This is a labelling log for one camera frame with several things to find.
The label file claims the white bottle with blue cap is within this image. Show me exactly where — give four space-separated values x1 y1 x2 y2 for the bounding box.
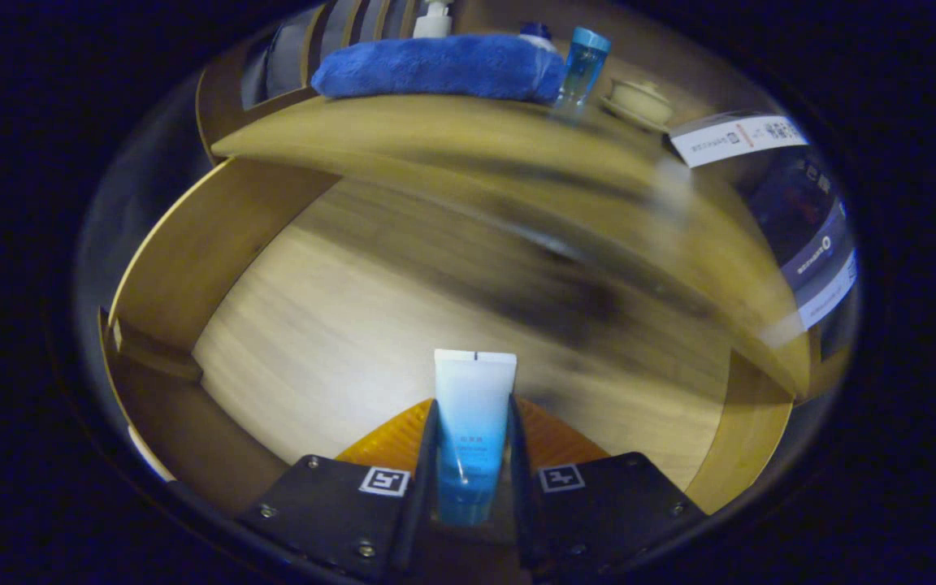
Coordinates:
517 22 558 54

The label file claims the cream lidded teacup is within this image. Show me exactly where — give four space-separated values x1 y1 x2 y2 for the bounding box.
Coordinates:
600 79 674 133

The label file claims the white book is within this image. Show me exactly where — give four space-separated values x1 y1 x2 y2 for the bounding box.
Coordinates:
663 111 810 169

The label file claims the dark blue book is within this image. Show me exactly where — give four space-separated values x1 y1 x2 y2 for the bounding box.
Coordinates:
748 150 851 293

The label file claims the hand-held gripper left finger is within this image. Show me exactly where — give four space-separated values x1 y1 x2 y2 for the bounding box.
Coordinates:
236 397 442 581

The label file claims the light purple book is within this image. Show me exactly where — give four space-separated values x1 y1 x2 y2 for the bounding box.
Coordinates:
793 244 859 330

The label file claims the wooden drawer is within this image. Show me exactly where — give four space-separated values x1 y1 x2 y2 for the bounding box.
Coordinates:
98 154 798 521

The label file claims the wooden cabinet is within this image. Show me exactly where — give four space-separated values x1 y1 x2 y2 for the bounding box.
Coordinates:
194 0 863 403

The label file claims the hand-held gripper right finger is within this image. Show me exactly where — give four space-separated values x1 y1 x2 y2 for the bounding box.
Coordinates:
505 393 709 574

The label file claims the blue folded towel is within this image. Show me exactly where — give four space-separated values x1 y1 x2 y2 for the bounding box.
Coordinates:
310 32 566 105

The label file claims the translucent blue bottle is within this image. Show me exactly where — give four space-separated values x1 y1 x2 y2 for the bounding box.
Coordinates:
553 27 612 111

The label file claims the blue and white tube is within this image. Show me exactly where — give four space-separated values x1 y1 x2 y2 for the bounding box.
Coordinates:
433 349 518 527

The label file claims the white pump bottle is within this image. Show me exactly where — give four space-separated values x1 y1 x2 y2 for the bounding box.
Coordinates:
413 0 454 39

